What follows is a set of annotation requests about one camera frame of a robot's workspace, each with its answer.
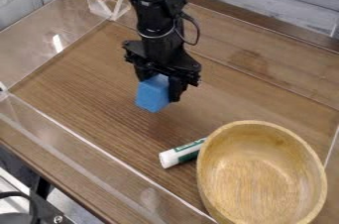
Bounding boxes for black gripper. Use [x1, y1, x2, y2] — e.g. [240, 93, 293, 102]
[123, 41, 201, 102]

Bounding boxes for blue rectangular block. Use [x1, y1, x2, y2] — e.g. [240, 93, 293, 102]
[135, 74, 169, 113]

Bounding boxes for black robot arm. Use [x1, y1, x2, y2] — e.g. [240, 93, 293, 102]
[123, 0, 201, 102]

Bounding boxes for brown wooden bowl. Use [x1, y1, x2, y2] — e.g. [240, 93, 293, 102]
[196, 120, 327, 224]

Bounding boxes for white green glue stick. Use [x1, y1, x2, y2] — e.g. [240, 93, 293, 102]
[159, 138, 207, 168]

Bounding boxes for black metal stand base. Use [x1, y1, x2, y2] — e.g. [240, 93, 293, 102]
[0, 202, 76, 224]

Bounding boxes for clear acrylic barrier wall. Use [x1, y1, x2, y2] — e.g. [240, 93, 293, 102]
[0, 0, 339, 224]

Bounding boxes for black cable loop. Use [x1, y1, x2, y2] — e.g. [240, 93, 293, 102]
[0, 190, 41, 224]

